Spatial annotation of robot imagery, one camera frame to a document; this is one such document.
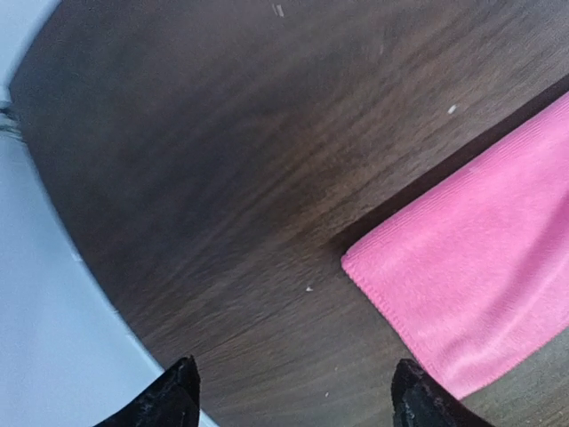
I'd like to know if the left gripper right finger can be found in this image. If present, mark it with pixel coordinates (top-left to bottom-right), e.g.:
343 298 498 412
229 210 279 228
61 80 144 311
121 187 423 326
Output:
390 359 492 427

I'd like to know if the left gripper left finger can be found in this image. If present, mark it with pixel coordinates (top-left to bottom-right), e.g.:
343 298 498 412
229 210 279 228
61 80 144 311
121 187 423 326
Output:
96 356 201 427

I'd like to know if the magenta pink towel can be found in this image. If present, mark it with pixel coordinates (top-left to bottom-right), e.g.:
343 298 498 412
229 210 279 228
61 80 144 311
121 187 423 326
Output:
341 96 568 399

